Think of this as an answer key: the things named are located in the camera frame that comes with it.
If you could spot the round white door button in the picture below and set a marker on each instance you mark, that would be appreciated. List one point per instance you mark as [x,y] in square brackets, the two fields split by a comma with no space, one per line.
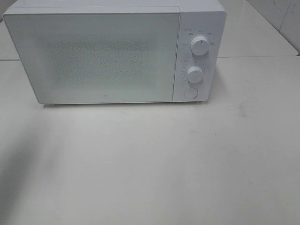
[191,93]

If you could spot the white round knob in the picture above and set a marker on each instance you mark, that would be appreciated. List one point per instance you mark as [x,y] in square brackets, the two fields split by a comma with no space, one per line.
[199,45]
[195,74]

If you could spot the white microwave door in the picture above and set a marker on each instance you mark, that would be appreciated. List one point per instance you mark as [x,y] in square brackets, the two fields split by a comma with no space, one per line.
[97,58]

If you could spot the white microwave oven body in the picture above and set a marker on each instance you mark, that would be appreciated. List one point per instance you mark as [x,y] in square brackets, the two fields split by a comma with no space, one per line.
[196,17]

